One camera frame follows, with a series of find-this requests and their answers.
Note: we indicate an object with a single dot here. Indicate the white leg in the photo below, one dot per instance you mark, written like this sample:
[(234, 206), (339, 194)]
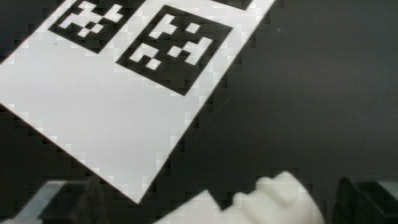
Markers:
[(277, 204)]

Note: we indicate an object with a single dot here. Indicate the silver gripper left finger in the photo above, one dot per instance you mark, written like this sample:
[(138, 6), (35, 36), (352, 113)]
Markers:
[(64, 204)]

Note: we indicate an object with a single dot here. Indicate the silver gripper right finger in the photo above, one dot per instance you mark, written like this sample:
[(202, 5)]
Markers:
[(366, 202)]

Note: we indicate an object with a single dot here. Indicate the fiducial marker plate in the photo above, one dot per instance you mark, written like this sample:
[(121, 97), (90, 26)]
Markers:
[(108, 77)]

